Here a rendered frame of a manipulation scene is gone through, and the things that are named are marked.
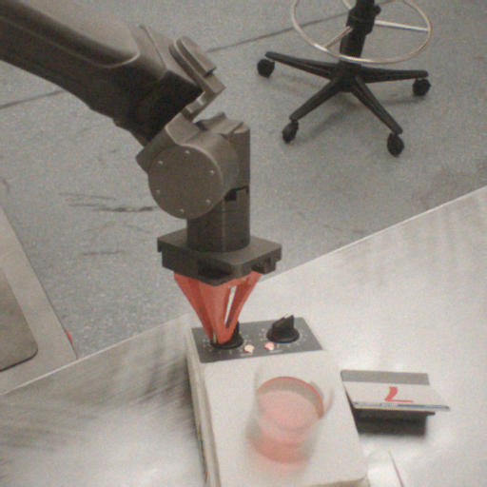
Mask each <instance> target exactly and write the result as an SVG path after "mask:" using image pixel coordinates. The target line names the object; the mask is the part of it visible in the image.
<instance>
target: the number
mask: <svg viewBox="0 0 487 487"><path fill-rule="evenodd" d="M346 385H347V387H348V389H349V391H351V392H352V394H353V396H354V398H355V400H356V401H378V402H384V403H406V404H435V405H445V404H444V403H443V402H442V401H441V399H440V398H439V397H438V396H437V395H436V393H435V392H434V390H432V389H431V388H430V387H417V386H391V385H363V384H346Z"/></svg>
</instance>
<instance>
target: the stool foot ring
mask: <svg viewBox="0 0 487 487"><path fill-rule="evenodd" d="M340 1H341V2H342V3H343V5H344V7H345V8H346V9H347V10H348V16H347V20H346V29H345V30H344V31H343V32H341V33H340V34H339V35H337V36H335V37H334V38H332V39H331V40H330V41H328V42H327V43H326V44H324V45H323V46H322V45H320V44H318V43H317V42H315V41H314V40H312V39H311V38H310V37H308V36H307V35H306V34H305V33H304V32H303V31H301V29H300V28H299V26H298V25H297V23H296V19H295V13H294V12H295V7H296V6H297V4H299V3H300V2H301V0H294V1H293V2H292V4H291V6H290V10H289V18H290V23H291V25H292V27H293V29H294V31H295V32H296V33H297V34H298V35H299V36H300V37H301V39H302V40H304V41H305V42H307V43H308V44H309V45H311V46H312V48H314V49H316V50H318V51H320V52H322V53H324V54H326V55H328V56H330V57H333V58H336V59H339V60H342V61H346V62H350V63H355V64H362V65H374V66H382V65H393V64H397V63H398V62H402V61H406V60H409V59H411V58H413V57H415V56H417V55H419V54H420V53H422V52H424V51H425V50H426V49H427V48H428V46H429V44H430V42H431V40H432V35H433V30H432V25H431V23H430V20H429V18H428V16H427V15H426V13H425V12H424V11H423V10H422V9H421V8H420V7H419V6H418V5H417V4H416V3H414V2H413V1H410V0H400V1H401V2H403V3H405V4H406V5H408V6H409V7H410V8H412V9H414V10H415V11H416V12H417V13H418V14H419V15H420V16H421V17H422V19H423V21H424V23H425V26H426V28H420V27H413V26H407V25H402V24H396V23H389V22H383V21H378V20H376V16H378V15H379V14H380V6H379V5H375V6H374V7H373V12H372V15H371V17H369V18H359V17H358V16H356V15H355V14H354V7H352V6H351V5H350V4H349V2H348V1H347V0H340ZM374 26H375V27H382V28H389V29H402V30H410V31H416V32H424V33H427V37H426V39H425V41H424V43H423V45H422V46H421V47H419V48H418V49H416V50H415V51H413V52H411V53H408V54H406V55H403V56H400V57H393V58H382V60H375V59H362V58H356V57H351V56H347V55H344V54H340V53H336V52H334V51H332V50H329V49H328V48H329V47H330V46H332V45H333V44H335V43H336V42H339V41H340V39H342V38H343V37H345V36H346V35H347V34H349V33H352V34H355V35H358V36H364V35H369V34H370V32H372V30H373V27H374Z"/></svg>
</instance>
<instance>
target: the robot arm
mask: <svg viewBox="0 0 487 487"><path fill-rule="evenodd" d="M0 61H3V62H5V63H7V64H10V65H12V66H14V67H18V68H20V69H23V70H25V71H26V72H27V73H30V74H32V75H34V76H38V77H40V78H42V79H45V80H47V81H49V82H51V83H53V84H54V85H56V86H58V87H60V88H64V89H65V91H67V92H68V93H70V94H72V95H73V96H75V97H76V98H78V99H79V100H80V101H82V102H83V103H84V104H86V105H88V107H89V108H90V109H91V110H93V112H96V113H98V114H101V115H103V116H106V117H108V118H109V119H112V120H113V122H114V124H115V126H117V127H120V128H122V129H125V130H127V131H129V132H130V133H131V134H132V136H133V137H134V138H135V140H136V141H137V142H138V143H139V144H140V145H142V146H143V147H144V148H143V149H142V150H141V151H140V152H138V153H137V154H136V155H135V160H136V162H138V164H139V165H140V167H141V168H142V169H143V170H144V171H145V173H146V174H147V176H148V186H149V190H150V193H151V195H152V197H153V199H154V201H155V202H156V204H157V205H158V206H159V207H160V208H161V209H162V210H163V211H165V212H166V213H168V214H169V216H172V217H174V218H178V219H182V220H186V228H183V229H181V230H178V231H175V232H171V233H168V234H165V235H163V236H160V237H157V239H156V240H157V252H158V253H159V252H162V253H161V257H162V267H164V268H165V269H167V270H170V271H172V272H173V280H174V281H176V283H177V284H178V285H179V286H180V288H181V289H182V291H183V293H184V294H185V296H186V298H187V299H188V301H189V303H190V304H191V306H192V307H193V309H194V310H195V312H196V314H197V316H198V318H199V319H200V322H201V324H202V326H203V328H204V330H205V332H206V334H207V336H208V338H209V339H210V340H211V341H213V331H214V334H215V337H216V340H217V342H218V343H219V344H221V343H223V342H225V341H228V340H229V339H231V337H232V335H233V332H234V330H235V327H236V325H237V322H238V319H239V317H240V314H241V312H242V309H243V307H244V305H245V303H246V301H247V300H248V298H249V296H250V295H251V293H252V291H253V289H254V288H255V286H256V284H257V283H258V281H259V279H260V277H261V276H262V275H267V274H269V273H272V272H274V271H276V265H277V261H280V260H281V259H282V245H281V244H280V243H274V242H270V241H268V240H265V239H261V238H258V237H254V236H251V235H250V129H251V127H250V126H248V125H247V124H244V120H232V119H228V118H227V117H226V116H225V114H224V112H223V111H220V112H218V113H217V114H216V115H214V116H213V117H211V118H210V119H200V120H199V121H197V122H196V123H194V122H193V120H194V119H195V118H196V117H197V116H198V115H200V114H201V113H202V112H203V111H204V110H205V109H206V108H207V107H208V106H209V105H210V104H211V103H212V102H213V101H214V100H215V99H216V98H217V97H218V96H219V95H220V94H221V92H222V91H223V90H224V89H225V85H224V84H223V83H222V82H221V81H220V80H219V79H218V78H217V77H216V75H215V74H214V73H213V71H214V70H215V69H216V68H217V66H216V65H215V64H214V63H213V62H212V61H211V60H210V58H209V57H208V56H207V55H206V54H205V53H204V52H203V51H202V50H201V48H200V47H199V46H198V45H197V44H196V42H193V41H192V40H191V39H190V38H188V37H186V36H184V35H181V36H180V37H179V38H178V39H175V40H173V39H172V38H170V37H168V36H167V35H165V34H163V33H162V32H159V31H158V30H156V29H154V28H152V27H151V26H149V25H148V24H147V23H146V22H144V21H143V22H142V23H141V25H140V26H139V28H138V26H136V25H134V24H133V23H130V22H128V21H127V20H126V19H124V18H122V17H120V16H117V15H108V14H103V13H101V12H98V11H95V10H93V9H91V8H88V7H85V6H83V5H81V4H79V3H75V2H73V1H71V0H0ZM203 92H205V93H204V95H203V96H201V95H202V93H203ZM200 96H201V97H200ZM199 97H200V98H199ZM198 98H199V99H198ZM197 99H198V100H197ZM196 100H197V101H196ZM195 101H196V102H195ZM235 286H237V288H236V291H235V294H234V298H233V301H232V304H231V307H230V311H228V314H227V317H226V322H225V324H224V319H225V314H226V309H227V305H228V300H230V296H231V291H232V288H233V287H235ZM200 289H201V290H200ZM201 292H202V293H201Z"/></svg>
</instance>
